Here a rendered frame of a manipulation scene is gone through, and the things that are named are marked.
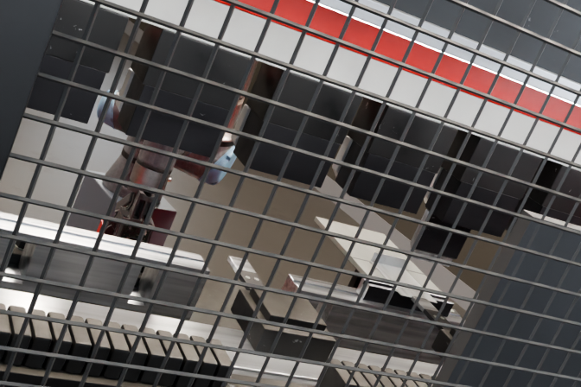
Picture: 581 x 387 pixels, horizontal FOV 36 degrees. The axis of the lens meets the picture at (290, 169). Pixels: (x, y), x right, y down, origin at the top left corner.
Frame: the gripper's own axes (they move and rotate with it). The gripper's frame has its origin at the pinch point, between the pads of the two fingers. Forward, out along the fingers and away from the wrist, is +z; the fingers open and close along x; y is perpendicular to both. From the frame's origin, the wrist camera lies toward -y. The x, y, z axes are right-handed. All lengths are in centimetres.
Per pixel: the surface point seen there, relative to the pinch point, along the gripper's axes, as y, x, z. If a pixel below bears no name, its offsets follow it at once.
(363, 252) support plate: 22, 41, -25
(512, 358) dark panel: 91, 30, -35
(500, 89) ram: 43, 42, -65
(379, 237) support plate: 9, 50, -26
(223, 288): 27.0, 14.9, -12.1
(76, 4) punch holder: 53, -29, -54
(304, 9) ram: 49, 3, -65
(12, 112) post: 128, -36, -53
